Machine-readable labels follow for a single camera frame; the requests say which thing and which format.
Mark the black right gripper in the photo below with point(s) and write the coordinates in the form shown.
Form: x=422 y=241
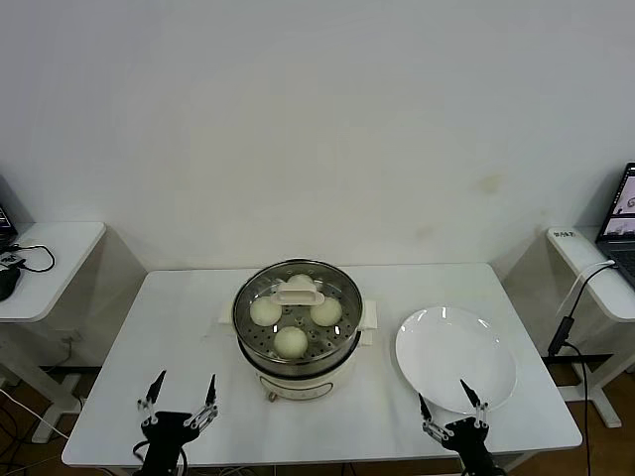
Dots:
x=469 y=439

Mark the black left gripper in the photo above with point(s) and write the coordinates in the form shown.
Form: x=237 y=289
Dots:
x=166 y=434

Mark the white steamed baozi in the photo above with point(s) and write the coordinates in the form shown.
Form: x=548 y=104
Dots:
x=264 y=312
x=300 y=280
x=291 y=343
x=328 y=315

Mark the stainless steel steamer basket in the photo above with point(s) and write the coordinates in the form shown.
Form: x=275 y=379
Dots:
x=369 y=315

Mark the white round plate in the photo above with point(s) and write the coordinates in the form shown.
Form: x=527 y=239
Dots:
x=446 y=357

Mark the cream electric cooker base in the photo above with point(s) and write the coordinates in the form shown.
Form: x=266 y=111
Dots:
x=297 y=382

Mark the white side desk with mouse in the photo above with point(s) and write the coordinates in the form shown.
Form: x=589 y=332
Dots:
x=59 y=268

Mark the black computer mouse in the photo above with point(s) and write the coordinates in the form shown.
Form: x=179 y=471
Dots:
x=7 y=285

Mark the white side desk with label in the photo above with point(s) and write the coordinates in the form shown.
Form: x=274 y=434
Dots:
x=585 y=248

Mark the small printed desk label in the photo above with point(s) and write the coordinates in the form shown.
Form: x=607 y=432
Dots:
x=565 y=234

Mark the white QR code card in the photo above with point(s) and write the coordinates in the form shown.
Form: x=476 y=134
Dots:
x=10 y=260

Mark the black laptop with dark screen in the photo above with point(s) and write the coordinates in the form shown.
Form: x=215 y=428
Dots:
x=620 y=223

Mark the black laptop with pink screen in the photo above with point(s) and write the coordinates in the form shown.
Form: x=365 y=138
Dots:
x=6 y=218

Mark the white wall socket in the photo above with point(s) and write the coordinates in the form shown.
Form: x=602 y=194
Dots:
x=73 y=340

